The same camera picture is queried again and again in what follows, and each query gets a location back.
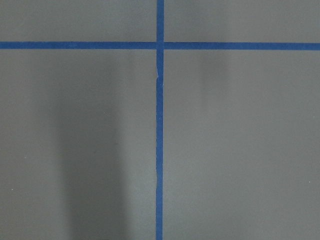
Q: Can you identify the blue tape line right lengthwise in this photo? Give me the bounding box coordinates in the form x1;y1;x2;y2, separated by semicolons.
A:
155;0;165;240

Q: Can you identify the blue tape line right crosswise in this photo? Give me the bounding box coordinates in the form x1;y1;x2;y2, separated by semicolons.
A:
0;41;320;51

